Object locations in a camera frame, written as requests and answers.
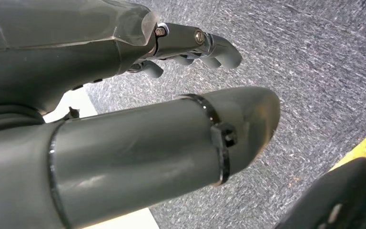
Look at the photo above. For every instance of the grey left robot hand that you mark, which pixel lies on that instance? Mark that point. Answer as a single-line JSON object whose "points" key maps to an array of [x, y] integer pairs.
{"points": [[107, 151]]}

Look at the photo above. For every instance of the black robot body shell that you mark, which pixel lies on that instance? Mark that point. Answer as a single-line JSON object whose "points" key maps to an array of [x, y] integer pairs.
{"points": [[344, 199]]}

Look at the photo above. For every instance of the yellow floor tape strip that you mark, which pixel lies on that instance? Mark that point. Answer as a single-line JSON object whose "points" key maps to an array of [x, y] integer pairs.
{"points": [[359, 148]]}

